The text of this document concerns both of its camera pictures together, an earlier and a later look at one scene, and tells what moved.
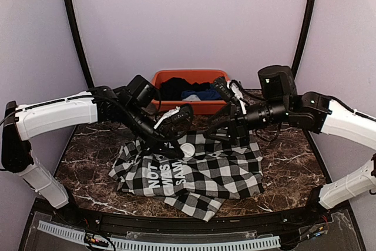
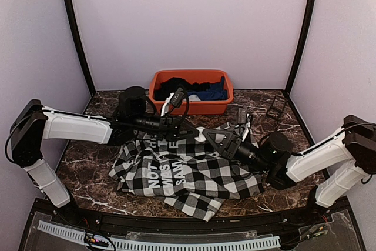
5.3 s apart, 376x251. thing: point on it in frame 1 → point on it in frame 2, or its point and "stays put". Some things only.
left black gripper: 158,141 → 170,128
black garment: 172,89 stays put
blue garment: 210,94 stays put
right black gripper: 238,124 → 232,146
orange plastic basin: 192,76 stays put
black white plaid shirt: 212,170 stays put
